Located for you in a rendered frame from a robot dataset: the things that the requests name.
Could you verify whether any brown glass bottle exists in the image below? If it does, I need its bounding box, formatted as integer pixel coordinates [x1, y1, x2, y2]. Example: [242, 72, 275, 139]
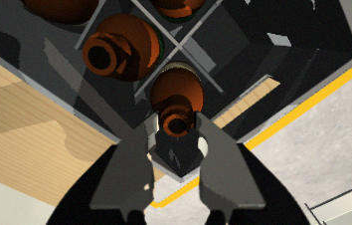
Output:
[20, 0, 100, 26]
[82, 13, 165, 82]
[149, 0, 207, 24]
[150, 61, 205, 137]

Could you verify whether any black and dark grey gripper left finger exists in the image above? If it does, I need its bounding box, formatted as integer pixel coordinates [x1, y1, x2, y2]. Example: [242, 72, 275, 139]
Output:
[46, 111, 161, 225]

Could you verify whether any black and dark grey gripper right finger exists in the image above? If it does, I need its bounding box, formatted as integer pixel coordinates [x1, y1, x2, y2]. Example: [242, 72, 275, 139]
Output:
[194, 111, 311, 225]

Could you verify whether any black divided crate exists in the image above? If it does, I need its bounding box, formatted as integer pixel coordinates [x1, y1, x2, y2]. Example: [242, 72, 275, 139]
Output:
[0, 0, 352, 183]

